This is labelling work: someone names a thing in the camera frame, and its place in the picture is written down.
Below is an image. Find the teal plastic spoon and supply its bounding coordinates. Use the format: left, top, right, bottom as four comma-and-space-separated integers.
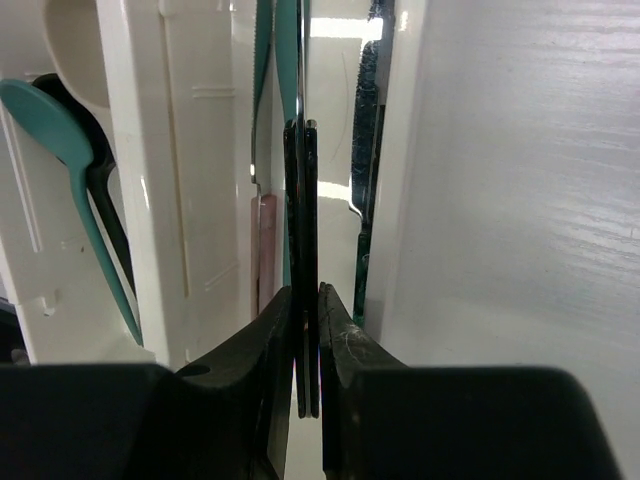
1, 79, 143, 345

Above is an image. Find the beige plastic spoon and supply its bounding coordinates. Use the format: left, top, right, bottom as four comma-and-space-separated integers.
41, 0, 109, 110

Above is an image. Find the steel knife dark handle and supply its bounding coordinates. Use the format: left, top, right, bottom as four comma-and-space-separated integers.
277, 1, 320, 418

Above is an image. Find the white left utensil tray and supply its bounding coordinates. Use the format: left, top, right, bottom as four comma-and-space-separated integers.
1, 1, 252, 369

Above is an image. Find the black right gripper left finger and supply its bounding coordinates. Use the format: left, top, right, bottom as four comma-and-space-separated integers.
1, 288, 292, 479

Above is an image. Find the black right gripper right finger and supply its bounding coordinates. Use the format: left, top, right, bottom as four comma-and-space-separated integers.
318, 284, 621, 479

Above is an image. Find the steel knife pink handle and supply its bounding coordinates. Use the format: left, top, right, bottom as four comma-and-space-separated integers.
250, 117, 277, 317

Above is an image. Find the black silicone spoon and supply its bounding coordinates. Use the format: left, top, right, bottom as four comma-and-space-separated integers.
32, 73, 136, 294

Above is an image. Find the teal plastic knife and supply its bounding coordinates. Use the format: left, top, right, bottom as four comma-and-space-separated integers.
250, 1, 305, 285

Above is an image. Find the steel knife green handle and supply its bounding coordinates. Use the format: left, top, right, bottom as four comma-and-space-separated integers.
350, 1, 396, 327

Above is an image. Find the white right utensil tray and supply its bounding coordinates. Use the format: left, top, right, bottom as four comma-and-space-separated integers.
148, 1, 411, 369

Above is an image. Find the white utensil tray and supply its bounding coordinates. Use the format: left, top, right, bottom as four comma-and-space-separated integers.
1, 1, 252, 369
148, 1, 411, 369

